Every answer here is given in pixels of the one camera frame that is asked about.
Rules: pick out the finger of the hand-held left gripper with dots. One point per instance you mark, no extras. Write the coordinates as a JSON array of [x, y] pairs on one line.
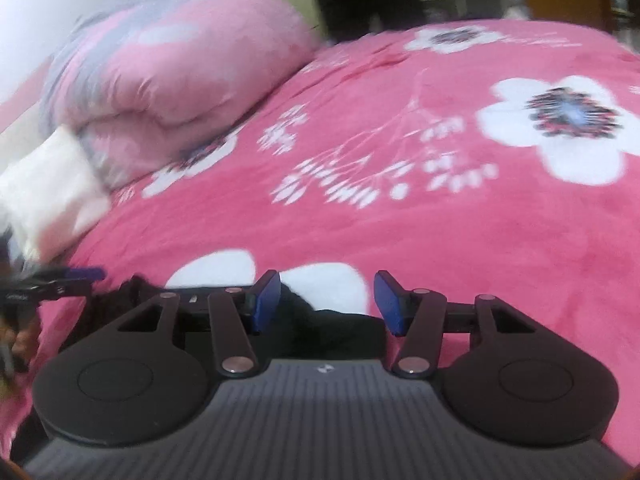
[[85, 274]]

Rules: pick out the black printed shirt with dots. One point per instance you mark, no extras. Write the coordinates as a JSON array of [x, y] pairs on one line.
[[330, 330]]

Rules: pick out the white fleece garment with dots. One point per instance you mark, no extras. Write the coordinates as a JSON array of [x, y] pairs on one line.
[[50, 190]]

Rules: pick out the pink grey folded quilt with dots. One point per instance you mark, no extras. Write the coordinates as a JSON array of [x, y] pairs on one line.
[[190, 75]]

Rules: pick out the person's left hand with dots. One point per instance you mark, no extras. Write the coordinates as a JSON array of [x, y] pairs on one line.
[[25, 342]]

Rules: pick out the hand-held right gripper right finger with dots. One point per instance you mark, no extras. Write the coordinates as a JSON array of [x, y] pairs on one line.
[[390, 305]]

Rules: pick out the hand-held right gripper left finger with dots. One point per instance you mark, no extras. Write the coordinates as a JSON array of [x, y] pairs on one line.
[[265, 300]]

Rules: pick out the pink cream headboard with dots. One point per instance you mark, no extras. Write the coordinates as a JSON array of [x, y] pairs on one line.
[[20, 110]]

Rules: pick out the pink floral blanket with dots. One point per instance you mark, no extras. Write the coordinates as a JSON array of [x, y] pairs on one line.
[[400, 240]]

